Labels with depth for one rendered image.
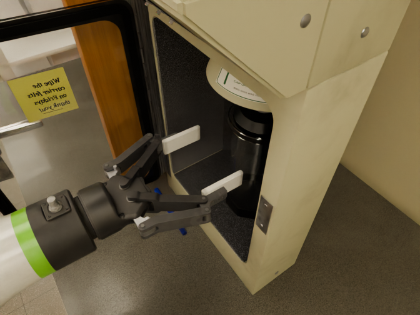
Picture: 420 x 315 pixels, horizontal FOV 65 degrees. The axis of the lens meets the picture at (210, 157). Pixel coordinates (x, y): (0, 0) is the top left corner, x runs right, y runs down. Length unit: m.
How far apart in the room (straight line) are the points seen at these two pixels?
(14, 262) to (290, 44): 0.37
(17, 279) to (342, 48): 0.42
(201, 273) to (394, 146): 0.50
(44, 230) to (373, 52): 0.40
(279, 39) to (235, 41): 0.04
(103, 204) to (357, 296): 0.50
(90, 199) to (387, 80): 0.61
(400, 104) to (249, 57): 0.59
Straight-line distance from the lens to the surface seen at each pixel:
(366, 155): 0.89
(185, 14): 0.17
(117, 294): 0.69
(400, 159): 0.84
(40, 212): 0.45
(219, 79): 0.43
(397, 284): 0.77
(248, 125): 0.49
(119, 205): 0.47
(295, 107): 0.30
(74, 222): 0.44
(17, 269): 0.45
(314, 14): 0.24
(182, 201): 0.46
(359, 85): 0.36
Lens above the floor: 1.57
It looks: 48 degrees down
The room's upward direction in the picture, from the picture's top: straight up
